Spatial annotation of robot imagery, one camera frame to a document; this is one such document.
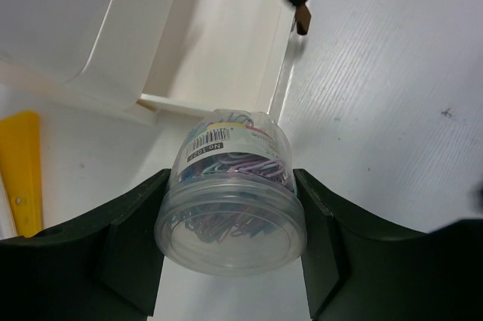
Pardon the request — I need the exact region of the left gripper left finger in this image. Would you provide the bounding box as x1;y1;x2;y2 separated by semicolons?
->
1;169;170;320

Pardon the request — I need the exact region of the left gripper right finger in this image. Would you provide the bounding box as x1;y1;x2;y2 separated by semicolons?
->
294;169;482;320

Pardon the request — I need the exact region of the white drawer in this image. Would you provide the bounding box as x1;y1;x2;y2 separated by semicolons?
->
139;0;297;118

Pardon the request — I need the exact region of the yellow folder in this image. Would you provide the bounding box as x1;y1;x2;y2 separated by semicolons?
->
1;111;43;238

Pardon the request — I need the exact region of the white three-drawer organizer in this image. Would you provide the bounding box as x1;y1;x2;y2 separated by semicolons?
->
1;0;173;124

